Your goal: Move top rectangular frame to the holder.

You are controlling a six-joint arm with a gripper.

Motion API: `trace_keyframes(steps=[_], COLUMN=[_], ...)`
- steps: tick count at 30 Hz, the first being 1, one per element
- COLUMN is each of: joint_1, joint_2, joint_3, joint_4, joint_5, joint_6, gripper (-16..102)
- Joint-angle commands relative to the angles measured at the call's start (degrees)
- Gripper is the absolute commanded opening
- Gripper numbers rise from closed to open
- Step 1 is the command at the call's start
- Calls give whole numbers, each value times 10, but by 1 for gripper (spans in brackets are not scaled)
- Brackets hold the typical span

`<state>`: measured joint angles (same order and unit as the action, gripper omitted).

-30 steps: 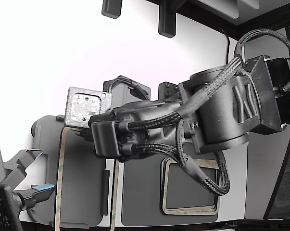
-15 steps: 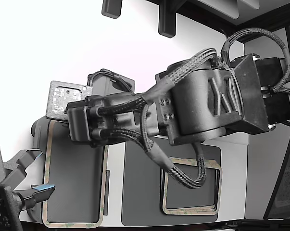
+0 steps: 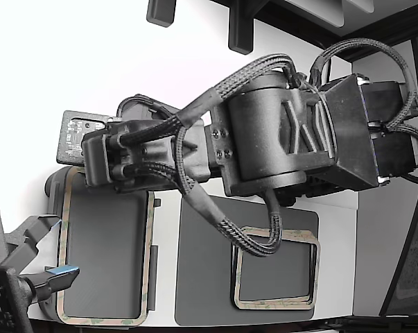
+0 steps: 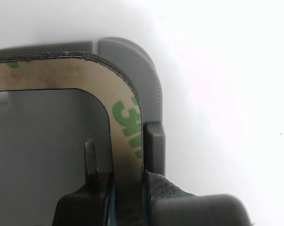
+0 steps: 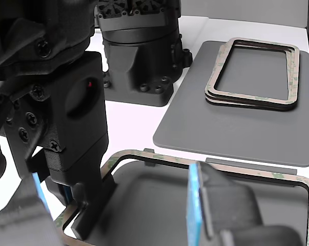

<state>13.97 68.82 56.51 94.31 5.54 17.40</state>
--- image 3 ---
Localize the black textured gripper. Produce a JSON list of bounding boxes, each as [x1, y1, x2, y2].
[[82, 93, 211, 194]]

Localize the black six-joint robot arm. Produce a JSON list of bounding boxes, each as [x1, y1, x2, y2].
[[208, 71, 418, 209]]

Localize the flat grey tray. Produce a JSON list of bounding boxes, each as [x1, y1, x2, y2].
[[173, 194, 320, 327]]

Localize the light grey panel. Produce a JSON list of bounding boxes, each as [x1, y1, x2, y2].
[[345, 0, 376, 15], [285, 0, 345, 28]]

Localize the grey frame holder with rails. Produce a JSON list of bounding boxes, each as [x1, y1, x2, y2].
[[44, 167, 162, 327]]

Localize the black braided sleeve cable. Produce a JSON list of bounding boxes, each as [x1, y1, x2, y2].
[[311, 37, 418, 150], [114, 53, 302, 146], [173, 124, 284, 258]]

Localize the black wrist camera board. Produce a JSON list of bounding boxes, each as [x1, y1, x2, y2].
[[57, 110, 114, 167]]

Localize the thin black cable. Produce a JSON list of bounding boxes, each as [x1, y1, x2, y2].
[[312, 37, 333, 84]]

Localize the dark enclosure frame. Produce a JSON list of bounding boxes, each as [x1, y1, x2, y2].
[[208, 0, 418, 64]]

